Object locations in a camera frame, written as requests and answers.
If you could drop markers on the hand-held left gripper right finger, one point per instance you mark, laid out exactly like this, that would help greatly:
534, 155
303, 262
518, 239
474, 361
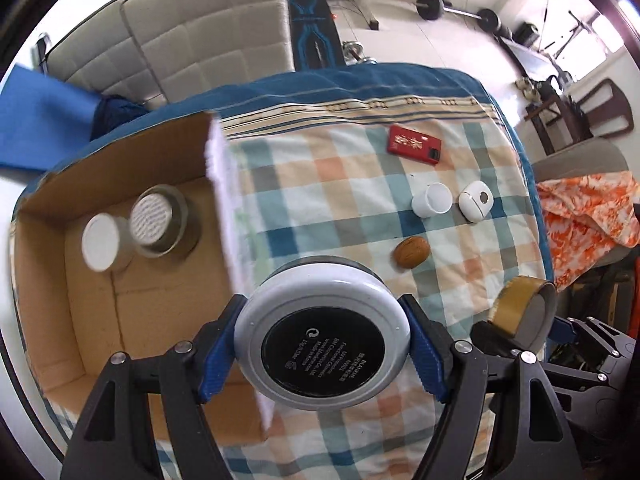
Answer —
426, 360

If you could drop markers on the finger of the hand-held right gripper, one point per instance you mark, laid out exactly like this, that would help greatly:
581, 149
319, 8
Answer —
492, 337
564, 330

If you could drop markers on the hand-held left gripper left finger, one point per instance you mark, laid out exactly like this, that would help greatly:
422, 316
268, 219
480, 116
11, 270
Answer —
217, 360

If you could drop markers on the brown tape roll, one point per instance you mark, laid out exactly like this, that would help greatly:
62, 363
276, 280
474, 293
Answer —
525, 310

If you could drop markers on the round white tin black base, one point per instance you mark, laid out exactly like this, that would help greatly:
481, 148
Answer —
322, 335

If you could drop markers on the cardboard box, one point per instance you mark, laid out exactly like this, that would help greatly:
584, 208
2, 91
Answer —
115, 280

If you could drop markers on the round tin with mesh lid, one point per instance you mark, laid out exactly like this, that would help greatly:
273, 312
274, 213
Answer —
162, 220

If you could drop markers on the white lidded jar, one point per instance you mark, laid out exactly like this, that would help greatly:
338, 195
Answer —
105, 242

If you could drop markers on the brown walnut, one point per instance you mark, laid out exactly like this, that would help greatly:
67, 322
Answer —
411, 252

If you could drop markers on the orange floral cloth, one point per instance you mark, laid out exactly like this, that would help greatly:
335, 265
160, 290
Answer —
585, 220

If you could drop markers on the white round case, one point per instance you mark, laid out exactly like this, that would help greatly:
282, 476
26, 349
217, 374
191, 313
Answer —
475, 201

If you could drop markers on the small white cup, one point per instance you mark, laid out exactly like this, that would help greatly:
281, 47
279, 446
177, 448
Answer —
431, 199

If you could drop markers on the grey armchair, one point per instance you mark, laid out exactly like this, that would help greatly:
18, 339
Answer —
575, 155

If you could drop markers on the red flat box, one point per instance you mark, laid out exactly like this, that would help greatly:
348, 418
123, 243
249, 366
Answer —
414, 144

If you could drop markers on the wooden chair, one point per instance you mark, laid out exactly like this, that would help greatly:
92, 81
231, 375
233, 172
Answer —
607, 107

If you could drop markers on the dark blue cloth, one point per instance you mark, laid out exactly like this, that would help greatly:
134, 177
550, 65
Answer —
120, 115

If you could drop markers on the blue foam mat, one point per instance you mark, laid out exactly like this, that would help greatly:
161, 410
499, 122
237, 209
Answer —
45, 120

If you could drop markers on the metal dumbbell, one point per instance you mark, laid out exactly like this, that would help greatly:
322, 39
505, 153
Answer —
356, 52

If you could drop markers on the beige sofa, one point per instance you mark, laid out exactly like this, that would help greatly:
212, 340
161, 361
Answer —
200, 35

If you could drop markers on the black barbell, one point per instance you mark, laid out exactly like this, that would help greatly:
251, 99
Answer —
430, 6

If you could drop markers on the black and blue exercise mat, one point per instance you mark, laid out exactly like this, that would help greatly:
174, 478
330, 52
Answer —
312, 25

